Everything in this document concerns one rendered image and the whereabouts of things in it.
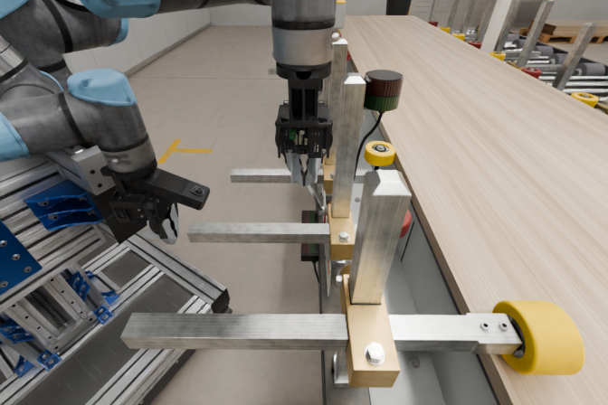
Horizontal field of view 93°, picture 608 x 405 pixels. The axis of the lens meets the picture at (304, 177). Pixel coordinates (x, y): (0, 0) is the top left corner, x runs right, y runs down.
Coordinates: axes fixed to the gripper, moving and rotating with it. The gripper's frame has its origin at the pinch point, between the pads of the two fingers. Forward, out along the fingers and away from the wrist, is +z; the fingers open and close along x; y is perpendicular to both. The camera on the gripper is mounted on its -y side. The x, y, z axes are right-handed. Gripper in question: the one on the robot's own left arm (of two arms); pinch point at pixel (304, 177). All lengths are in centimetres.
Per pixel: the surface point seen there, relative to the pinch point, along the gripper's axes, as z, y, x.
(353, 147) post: -3.8, -3.6, 8.7
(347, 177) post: 2.8, -3.6, 8.4
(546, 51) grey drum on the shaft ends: 18, -162, 158
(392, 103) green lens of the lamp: -12.5, -2.7, 13.8
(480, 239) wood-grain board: 10.5, 4.7, 32.5
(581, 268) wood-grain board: 10.5, 11.0, 46.0
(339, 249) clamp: 14.9, 3.6, 7.0
